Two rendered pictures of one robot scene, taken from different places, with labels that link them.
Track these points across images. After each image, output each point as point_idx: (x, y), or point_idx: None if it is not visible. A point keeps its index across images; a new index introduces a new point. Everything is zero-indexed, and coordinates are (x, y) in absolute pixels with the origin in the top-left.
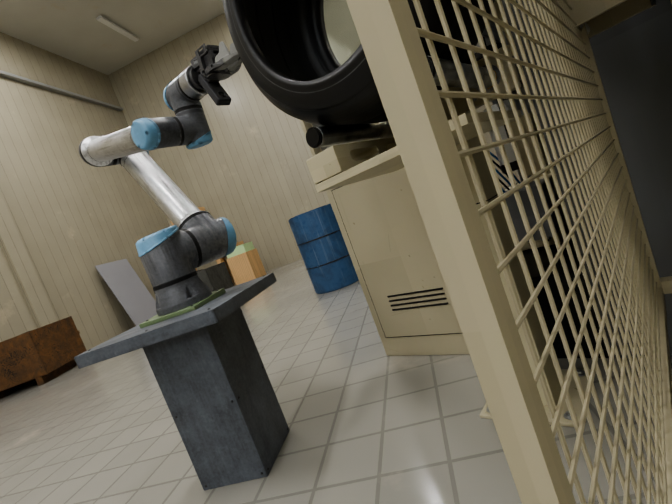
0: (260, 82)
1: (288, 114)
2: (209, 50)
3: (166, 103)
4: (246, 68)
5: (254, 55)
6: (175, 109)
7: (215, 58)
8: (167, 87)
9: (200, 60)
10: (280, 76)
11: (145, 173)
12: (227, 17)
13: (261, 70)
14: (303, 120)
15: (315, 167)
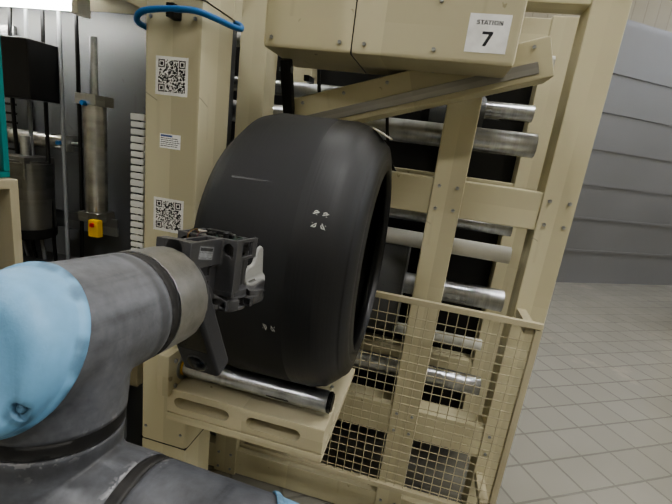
0: (343, 349)
1: (321, 381)
2: (248, 252)
3: (47, 402)
4: (343, 331)
5: (353, 321)
6: (109, 421)
7: (248, 272)
8: (98, 315)
9: (240, 267)
10: (353, 346)
11: None
12: (353, 266)
13: (350, 337)
14: (324, 385)
15: (326, 434)
